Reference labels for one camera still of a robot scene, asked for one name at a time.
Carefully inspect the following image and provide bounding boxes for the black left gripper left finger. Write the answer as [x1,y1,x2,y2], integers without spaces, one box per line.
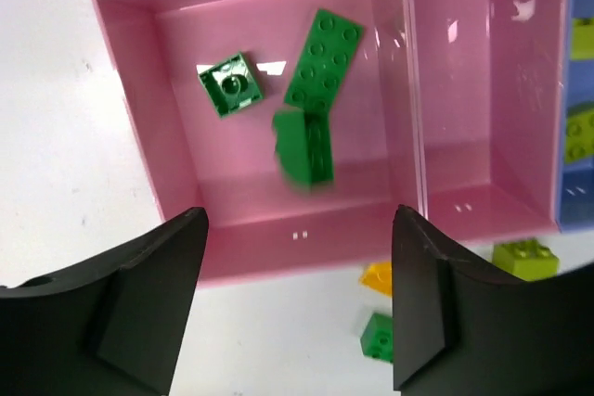
[1,208,209,395]

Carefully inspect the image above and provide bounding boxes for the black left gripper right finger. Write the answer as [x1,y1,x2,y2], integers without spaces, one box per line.
[392,205,593,395]

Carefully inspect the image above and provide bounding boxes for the yellow short lego brick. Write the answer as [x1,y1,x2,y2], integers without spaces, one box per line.
[359,262,393,297]

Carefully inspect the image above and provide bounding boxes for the dark green upturned lego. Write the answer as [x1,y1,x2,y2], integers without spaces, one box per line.
[272,109,334,189]

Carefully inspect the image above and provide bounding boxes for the small dark green lego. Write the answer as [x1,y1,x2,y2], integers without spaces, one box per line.
[198,53,264,118]

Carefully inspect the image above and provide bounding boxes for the dark green long lego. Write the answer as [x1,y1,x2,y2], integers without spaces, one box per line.
[284,9,364,113]

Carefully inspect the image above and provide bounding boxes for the lime long lego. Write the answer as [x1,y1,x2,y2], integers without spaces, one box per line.
[570,18,594,60]

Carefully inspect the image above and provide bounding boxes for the lime stacked lego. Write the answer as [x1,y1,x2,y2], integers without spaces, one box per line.
[492,238,560,281]

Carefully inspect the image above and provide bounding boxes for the dark blue bin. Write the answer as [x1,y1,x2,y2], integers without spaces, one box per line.
[556,0,593,232]

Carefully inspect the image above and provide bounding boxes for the large pink bin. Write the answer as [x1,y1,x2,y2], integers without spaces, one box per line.
[93,0,422,283]

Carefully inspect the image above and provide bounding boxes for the small pink bin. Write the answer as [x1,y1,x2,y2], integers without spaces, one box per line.
[410,0,568,241]

